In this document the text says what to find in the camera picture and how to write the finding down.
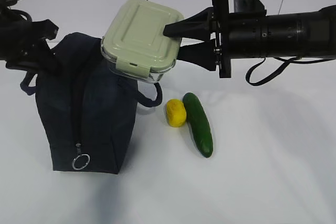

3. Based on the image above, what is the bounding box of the green lid glass container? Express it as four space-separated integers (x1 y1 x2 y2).
101 0 184 83

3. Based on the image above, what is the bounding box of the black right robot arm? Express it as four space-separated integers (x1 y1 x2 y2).
163 0 335 78

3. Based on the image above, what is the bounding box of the green cucumber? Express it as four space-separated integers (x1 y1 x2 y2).
182 92 214 158

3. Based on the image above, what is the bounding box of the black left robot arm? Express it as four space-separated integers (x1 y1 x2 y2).
1 0 61 74

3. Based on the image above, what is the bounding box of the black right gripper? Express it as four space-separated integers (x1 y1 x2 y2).
163 0 265 78

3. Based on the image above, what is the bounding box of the navy blue lunch bag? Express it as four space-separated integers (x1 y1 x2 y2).
20 32 162 174

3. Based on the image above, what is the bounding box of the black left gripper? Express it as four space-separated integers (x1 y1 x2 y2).
15 19 62 75

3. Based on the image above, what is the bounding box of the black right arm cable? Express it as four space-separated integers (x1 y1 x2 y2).
245 56 336 87

